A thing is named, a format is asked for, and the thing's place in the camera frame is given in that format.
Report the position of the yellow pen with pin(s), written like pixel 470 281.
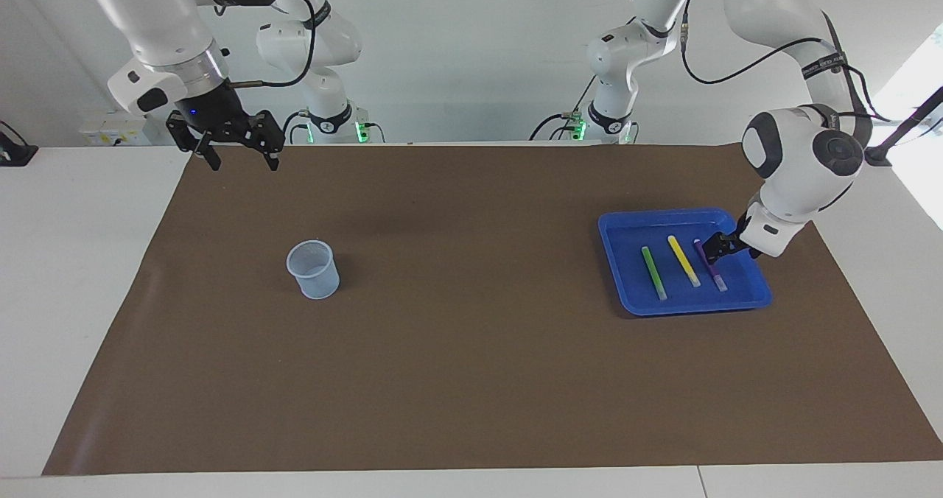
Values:
pixel 684 261

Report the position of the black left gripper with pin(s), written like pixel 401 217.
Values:
pixel 739 240

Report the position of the blue plastic tray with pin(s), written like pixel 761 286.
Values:
pixel 626 262

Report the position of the green pen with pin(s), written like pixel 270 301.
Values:
pixel 653 273

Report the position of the translucent plastic cup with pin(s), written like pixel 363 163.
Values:
pixel 317 286

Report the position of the purple pen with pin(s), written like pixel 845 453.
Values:
pixel 716 275

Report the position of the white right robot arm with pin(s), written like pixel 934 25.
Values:
pixel 169 19

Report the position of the brown table mat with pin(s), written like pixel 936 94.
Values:
pixel 471 380

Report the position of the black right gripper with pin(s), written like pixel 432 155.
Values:
pixel 221 118

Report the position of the white wall socket box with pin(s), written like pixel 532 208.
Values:
pixel 110 133

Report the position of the black table clamp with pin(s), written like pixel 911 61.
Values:
pixel 15 155

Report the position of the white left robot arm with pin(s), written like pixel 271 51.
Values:
pixel 803 152

